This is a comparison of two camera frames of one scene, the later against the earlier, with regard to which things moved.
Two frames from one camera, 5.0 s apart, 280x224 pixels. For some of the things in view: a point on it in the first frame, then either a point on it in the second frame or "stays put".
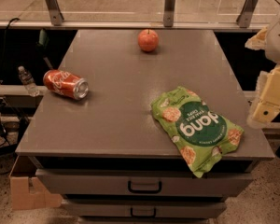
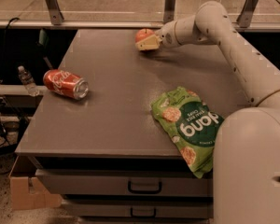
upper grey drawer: x=144 y=182 stays put
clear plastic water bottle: x=28 y=82 stays put
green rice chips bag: x=199 y=132 stays put
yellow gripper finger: x=275 y=94 -> x=150 y=43
